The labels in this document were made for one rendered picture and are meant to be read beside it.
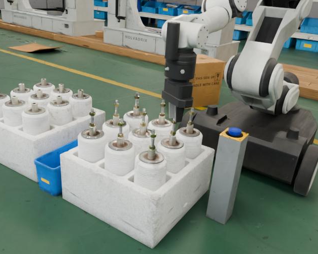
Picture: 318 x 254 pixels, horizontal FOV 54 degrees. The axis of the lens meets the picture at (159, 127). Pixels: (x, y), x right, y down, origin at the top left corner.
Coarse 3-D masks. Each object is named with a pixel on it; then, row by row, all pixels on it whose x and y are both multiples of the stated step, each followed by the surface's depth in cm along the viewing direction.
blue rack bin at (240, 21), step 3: (243, 12) 570; (246, 12) 567; (249, 12) 546; (243, 15) 571; (246, 15) 542; (237, 18) 532; (240, 18) 529; (243, 18) 533; (246, 18) 547; (237, 21) 534; (240, 21) 532; (243, 21) 540; (240, 24) 535
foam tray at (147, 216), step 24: (72, 168) 102; (96, 168) 97; (192, 168) 101; (72, 192) 106; (96, 192) 98; (120, 192) 92; (144, 192) 88; (168, 192) 90; (192, 192) 107; (96, 216) 102; (120, 216) 96; (144, 216) 90; (168, 216) 95; (144, 240) 93
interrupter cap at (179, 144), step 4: (164, 140) 102; (168, 140) 102; (176, 140) 103; (180, 140) 103; (164, 144) 99; (168, 144) 100; (176, 144) 101; (180, 144) 100; (168, 148) 98; (172, 148) 97; (176, 148) 97
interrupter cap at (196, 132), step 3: (180, 129) 111; (183, 129) 111; (186, 129) 112; (195, 129) 112; (180, 132) 108; (183, 132) 109; (195, 132) 110; (198, 132) 110; (183, 135) 107; (186, 135) 107; (189, 135) 107; (192, 135) 107; (195, 135) 107; (198, 135) 108
